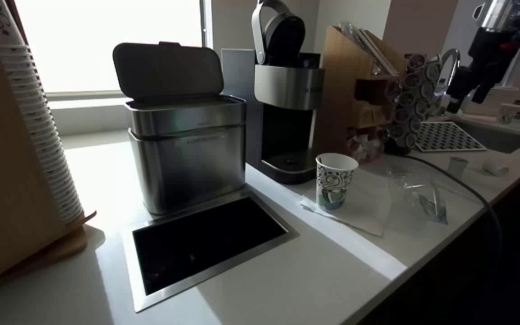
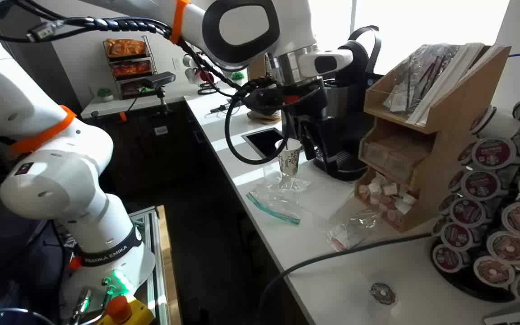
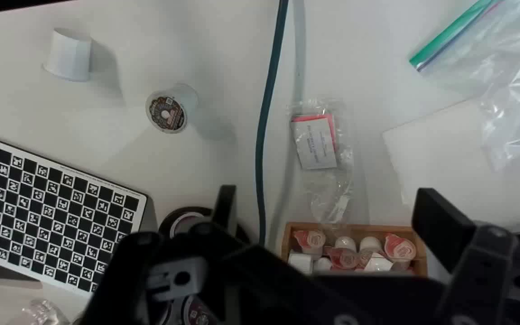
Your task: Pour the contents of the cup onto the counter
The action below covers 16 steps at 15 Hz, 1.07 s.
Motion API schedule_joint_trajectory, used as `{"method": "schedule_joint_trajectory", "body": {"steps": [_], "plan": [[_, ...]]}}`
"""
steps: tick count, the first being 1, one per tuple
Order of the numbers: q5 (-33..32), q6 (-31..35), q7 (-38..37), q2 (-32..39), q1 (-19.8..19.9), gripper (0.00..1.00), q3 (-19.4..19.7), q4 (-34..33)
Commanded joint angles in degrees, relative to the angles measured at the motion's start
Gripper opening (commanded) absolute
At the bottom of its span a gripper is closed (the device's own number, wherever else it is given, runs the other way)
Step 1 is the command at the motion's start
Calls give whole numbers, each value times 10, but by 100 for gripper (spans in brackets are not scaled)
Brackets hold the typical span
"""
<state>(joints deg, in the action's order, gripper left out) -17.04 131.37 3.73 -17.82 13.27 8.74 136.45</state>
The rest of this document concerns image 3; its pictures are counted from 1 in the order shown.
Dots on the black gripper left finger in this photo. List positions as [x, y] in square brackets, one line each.
[225, 208]

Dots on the black coffee pod carousel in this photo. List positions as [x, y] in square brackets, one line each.
[187, 210]

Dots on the black white calibration board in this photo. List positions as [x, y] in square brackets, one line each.
[30, 210]

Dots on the white creamer cup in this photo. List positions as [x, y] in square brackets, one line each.
[297, 262]
[368, 244]
[344, 242]

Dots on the clear zip bag green seal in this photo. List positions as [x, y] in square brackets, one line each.
[512, 91]

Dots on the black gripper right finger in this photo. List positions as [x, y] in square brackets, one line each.
[440, 228]

